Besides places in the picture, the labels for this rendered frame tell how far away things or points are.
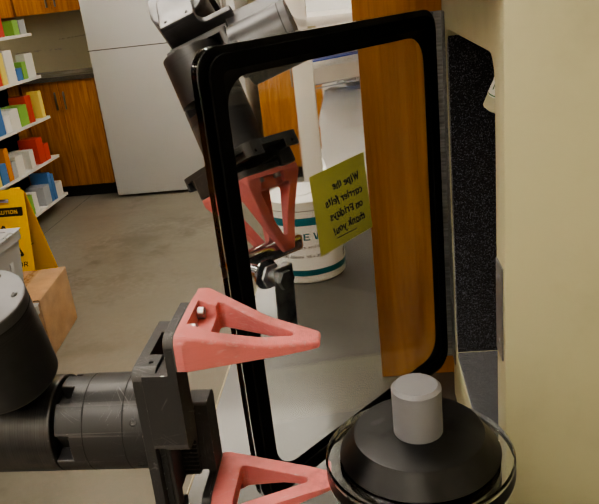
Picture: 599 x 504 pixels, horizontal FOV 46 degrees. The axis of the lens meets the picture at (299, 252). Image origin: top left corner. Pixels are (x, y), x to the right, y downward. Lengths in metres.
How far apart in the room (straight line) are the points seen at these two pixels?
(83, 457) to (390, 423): 0.18
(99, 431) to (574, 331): 0.31
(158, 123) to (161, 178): 0.43
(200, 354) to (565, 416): 0.28
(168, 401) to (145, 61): 5.22
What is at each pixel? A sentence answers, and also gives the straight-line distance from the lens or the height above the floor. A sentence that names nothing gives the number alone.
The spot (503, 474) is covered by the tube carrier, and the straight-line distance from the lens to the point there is 0.42.
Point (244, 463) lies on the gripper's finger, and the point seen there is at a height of 1.14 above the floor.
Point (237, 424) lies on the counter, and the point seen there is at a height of 0.94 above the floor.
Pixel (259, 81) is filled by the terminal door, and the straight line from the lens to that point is 0.56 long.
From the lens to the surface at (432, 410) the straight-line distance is 0.40.
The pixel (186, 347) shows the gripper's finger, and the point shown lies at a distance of 0.37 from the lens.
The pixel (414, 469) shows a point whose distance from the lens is 0.39.
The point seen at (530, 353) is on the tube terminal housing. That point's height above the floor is 1.17.
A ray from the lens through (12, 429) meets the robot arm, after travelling 0.45.
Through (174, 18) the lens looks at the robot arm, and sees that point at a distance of 0.70.
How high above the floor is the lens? 1.42
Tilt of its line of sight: 20 degrees down
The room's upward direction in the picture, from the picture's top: 7 degrees counter-clockwise
